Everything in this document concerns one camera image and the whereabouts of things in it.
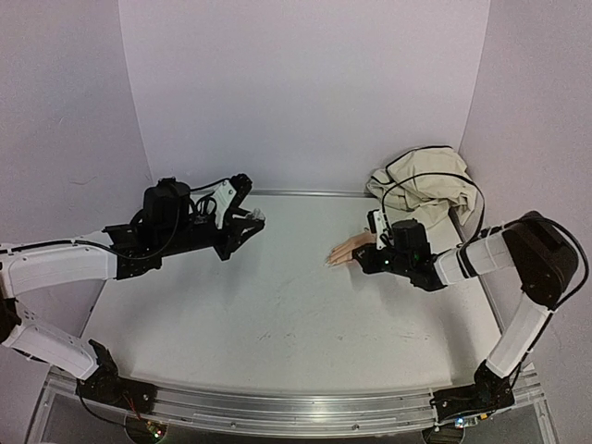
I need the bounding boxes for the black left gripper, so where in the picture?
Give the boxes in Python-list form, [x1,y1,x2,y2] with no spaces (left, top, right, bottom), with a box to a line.
[160,210,266,262]

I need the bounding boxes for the clear nail polish bottle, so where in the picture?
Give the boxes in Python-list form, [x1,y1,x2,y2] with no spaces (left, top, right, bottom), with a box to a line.
[246,208,265,222]

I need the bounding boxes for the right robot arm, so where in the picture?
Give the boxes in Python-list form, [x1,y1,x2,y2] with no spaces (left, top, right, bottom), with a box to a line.
[351,211,589,418]

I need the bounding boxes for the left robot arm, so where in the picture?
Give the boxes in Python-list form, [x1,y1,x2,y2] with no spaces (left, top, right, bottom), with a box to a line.
[1,173,265,413]

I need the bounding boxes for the mannequin hand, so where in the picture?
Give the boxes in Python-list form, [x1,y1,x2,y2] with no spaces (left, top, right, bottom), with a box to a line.
[326,231,376,266]

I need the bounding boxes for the beige jacket cloth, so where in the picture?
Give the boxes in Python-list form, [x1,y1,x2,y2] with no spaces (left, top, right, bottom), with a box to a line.
[365,145,478,228]

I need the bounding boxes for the small circuit board right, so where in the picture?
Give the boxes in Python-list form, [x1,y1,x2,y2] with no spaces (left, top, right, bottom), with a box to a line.
[452,413,489,429]

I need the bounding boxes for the small circuit board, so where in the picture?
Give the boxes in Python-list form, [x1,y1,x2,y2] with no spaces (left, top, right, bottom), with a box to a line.
[137,420,167,439]
[452,413,489,429]

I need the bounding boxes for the small circuit board left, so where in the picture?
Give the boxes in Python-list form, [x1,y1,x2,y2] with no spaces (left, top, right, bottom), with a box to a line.
[137,420,167,439]

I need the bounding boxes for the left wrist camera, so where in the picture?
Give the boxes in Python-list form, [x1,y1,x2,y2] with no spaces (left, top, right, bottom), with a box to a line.
[212,173,253,229]

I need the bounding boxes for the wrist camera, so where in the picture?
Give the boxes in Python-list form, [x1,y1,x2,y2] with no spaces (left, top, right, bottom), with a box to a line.
[367,209,392,250]
[212,173,253,229]

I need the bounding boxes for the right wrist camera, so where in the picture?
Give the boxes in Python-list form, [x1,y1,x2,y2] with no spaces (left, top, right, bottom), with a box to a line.
[367,209,392,250]

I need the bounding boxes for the aluminium table edge rail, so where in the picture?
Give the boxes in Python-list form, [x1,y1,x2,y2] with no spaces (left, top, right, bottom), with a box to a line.
[152,187,371,199]

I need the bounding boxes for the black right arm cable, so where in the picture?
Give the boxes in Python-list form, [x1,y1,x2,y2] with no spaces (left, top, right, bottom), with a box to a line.
[379,171,591,306]

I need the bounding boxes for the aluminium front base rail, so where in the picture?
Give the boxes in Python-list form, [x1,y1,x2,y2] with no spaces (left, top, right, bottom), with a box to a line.
[48,366,546,438]

